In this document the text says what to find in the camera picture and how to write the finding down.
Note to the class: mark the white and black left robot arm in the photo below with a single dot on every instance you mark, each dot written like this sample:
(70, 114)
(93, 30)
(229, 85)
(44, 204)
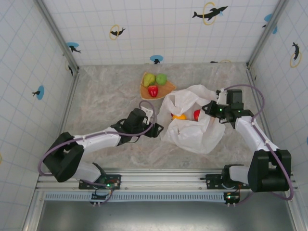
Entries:
(96, 142)

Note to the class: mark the small black circuit board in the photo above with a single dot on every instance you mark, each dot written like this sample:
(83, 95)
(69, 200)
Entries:
(101, 196)
(232, 197)

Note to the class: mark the green toy apple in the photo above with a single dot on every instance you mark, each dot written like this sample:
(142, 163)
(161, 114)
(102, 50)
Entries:
(161, 79)

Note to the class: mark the blue circle black animal sticker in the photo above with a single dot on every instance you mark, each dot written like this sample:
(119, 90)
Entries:
(40, 92)

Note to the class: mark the blue shapes wall sticker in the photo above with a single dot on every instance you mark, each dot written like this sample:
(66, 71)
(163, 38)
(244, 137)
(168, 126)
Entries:
(268, 17)

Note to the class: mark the red toy apple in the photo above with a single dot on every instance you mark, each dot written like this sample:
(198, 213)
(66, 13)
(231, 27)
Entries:
(197, 115)

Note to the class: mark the white translucent plastic bag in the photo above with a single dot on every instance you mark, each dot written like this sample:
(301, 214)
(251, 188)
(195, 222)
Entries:
(192, 134)

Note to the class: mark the woven fan-shaped tray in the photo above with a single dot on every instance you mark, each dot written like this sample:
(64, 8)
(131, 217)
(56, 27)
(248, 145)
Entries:
(163, 92)

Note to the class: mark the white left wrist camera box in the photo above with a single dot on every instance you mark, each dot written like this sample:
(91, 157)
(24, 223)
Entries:
(147, 111)

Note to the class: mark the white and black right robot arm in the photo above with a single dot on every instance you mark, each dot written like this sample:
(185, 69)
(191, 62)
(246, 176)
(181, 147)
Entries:
(250, 134)

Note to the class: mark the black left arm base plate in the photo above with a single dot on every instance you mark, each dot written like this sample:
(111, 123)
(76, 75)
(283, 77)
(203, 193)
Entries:
(114, 179)

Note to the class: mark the aluminium mounting rail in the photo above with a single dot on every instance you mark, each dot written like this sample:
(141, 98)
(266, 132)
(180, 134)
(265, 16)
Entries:
(163, 179)

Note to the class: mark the orange toy fruit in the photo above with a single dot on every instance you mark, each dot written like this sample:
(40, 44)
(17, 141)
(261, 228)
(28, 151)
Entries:
(180, 117)

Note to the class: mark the blue circle penguin sticker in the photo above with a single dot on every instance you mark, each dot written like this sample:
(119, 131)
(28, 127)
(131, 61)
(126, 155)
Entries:
(156, 58)

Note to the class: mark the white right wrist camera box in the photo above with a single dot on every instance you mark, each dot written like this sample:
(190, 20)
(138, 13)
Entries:
(222, 96)

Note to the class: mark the yellow green toy pear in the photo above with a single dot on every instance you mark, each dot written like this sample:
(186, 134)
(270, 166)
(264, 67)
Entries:
(149, 79)

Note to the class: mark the blue circle fish sticker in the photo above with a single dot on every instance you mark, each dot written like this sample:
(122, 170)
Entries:
(72, 45)

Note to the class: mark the red bell pepper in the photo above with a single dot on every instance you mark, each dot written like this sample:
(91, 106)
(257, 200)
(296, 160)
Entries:
(153, 91)

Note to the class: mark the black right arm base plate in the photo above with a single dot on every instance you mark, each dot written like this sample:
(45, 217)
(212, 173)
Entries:
(213, 179)

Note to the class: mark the aluminium corner post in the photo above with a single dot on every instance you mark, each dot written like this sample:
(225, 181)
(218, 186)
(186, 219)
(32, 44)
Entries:
(267, 33)
(57, 36)

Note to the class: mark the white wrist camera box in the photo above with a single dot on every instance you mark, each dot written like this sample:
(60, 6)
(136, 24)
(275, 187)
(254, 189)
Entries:
(222, 96)
(147, 111)

